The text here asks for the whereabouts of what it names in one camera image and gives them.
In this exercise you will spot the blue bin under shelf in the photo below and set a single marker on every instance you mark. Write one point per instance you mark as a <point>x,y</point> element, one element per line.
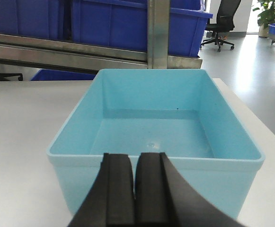
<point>57,75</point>

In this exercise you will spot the light blue plastic box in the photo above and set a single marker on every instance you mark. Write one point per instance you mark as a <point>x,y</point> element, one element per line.
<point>179,112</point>

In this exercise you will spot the black office chair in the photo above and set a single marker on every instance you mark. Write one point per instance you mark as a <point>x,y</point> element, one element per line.
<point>224,23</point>

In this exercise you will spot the metal shelf rack frame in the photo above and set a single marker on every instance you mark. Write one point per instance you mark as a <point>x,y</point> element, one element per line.
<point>68,56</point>

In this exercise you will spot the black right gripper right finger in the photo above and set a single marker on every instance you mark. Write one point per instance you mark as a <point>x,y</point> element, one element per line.
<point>163,198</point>

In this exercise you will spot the green potted plant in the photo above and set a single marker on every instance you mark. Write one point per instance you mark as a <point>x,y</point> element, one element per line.
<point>265,17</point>

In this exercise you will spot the large blue storage bin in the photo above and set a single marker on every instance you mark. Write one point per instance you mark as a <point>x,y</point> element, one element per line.
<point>122,24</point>

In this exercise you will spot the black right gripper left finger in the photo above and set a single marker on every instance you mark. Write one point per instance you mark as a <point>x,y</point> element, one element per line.
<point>110,201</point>

